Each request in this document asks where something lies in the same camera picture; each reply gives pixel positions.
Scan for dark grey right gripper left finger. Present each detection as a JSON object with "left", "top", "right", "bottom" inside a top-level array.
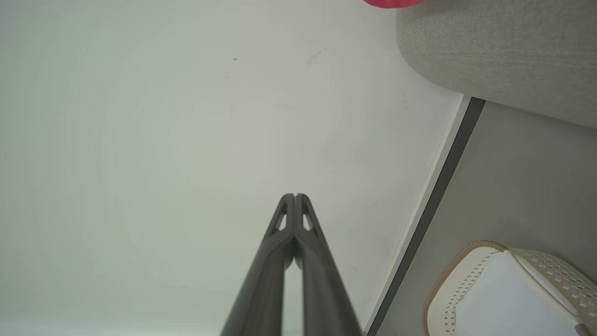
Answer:
[{"left": 220, "top": 193, "right": 295, "bottom": 336}]

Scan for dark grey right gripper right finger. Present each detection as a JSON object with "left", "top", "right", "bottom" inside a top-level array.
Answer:
[{"left": 295, "top": 194, "right": 363, "bottom": 336}]

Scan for red garment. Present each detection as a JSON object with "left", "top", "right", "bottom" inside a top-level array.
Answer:
[{"left": 363, "top": 0, "right": 424, "bottom": 9}]

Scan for white perforated laundry basket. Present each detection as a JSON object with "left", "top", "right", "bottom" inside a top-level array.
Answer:
[{"left": 423, "top": 240, "right": 597, "bottom": 336}]

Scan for white and grey skirting board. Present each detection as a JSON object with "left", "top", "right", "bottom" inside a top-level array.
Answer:
[{"left": 363, "top": 95, "right": 486, "bottom": 336}]

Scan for light grey fabric sofa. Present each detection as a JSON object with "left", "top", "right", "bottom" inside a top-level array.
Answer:
[{"left": 396, "top": 0, "right": 597, "bottom": 130}]

